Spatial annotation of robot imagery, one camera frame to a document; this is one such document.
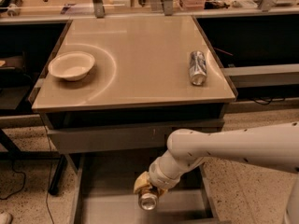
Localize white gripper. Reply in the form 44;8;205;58
134;159;180;197

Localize orange crushed soda can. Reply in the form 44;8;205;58
138;188;159;211

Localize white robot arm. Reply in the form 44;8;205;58
134;122;299;211

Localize grey top drawer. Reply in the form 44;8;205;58
48;119;224;154

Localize open grey middle drawer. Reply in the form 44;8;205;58
70;147;231;224

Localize silver blue soda can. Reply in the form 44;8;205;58
189;50;206;86

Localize white paper bowl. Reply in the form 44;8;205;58
48;51;95;81

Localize white shoe tip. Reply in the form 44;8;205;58
0;212;12;224

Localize black floor cable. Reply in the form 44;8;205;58
0;115;55;224

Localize grey metal post left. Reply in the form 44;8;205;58
93;0;105;18

